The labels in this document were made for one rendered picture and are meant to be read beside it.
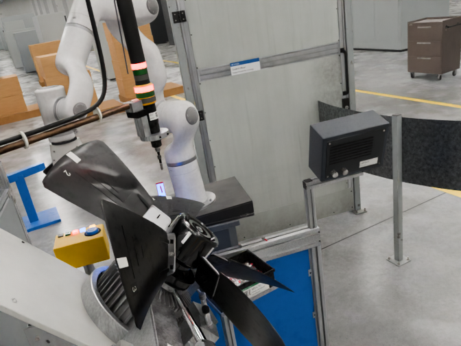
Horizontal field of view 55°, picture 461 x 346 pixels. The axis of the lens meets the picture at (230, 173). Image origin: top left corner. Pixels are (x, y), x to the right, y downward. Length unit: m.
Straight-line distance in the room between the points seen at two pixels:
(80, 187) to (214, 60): 1.99
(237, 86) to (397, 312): 1.67
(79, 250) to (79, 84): 0.54
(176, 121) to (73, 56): 0.41
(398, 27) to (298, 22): 7.67
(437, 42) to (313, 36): 4.66
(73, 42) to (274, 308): 1.23
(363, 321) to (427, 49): 5.74
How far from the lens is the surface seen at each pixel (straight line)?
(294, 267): 1.80
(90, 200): 1.05
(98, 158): 1.12
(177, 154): 1.68
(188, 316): 1.00
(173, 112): 1.61
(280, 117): 3.13
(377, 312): 2.68
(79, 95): 1.34
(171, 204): 1.32
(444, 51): 7.67
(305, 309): 1.94
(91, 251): 1.53
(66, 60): 1.42
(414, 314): 2.69
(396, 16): 10.67
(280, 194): 3.30
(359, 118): 1.68
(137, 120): 1.04
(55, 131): 0.93
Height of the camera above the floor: 1.73
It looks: 22 degrees down
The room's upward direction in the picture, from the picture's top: 9 degrees counter-clockwise
